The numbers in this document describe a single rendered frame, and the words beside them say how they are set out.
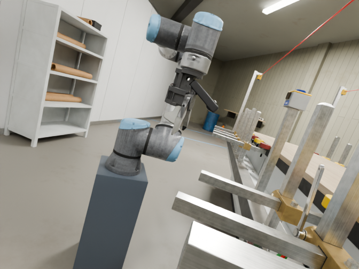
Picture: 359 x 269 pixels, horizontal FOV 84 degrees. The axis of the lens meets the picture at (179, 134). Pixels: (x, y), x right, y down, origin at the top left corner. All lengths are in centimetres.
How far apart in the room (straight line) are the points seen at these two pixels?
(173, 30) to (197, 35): 14
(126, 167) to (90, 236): 40
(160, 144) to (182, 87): 42
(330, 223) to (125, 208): 86
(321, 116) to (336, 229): 33
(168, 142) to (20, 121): 220
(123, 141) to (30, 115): 191
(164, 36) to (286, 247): 67
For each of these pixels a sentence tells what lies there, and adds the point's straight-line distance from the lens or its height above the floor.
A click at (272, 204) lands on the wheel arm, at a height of 83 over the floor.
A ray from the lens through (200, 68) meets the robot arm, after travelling 62.
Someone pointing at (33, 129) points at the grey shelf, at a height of 21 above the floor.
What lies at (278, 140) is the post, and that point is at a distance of 97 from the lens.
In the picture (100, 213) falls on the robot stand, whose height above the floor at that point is 40.
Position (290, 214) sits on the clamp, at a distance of 69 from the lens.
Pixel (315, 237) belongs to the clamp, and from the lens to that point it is 54.
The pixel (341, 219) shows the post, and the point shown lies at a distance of 52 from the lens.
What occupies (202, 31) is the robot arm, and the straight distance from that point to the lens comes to 64.
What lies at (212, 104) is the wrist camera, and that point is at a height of 106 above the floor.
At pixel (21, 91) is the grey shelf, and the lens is 290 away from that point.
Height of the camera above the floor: 105
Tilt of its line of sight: 10 degrees down
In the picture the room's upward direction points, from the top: 18 degrees clockwise
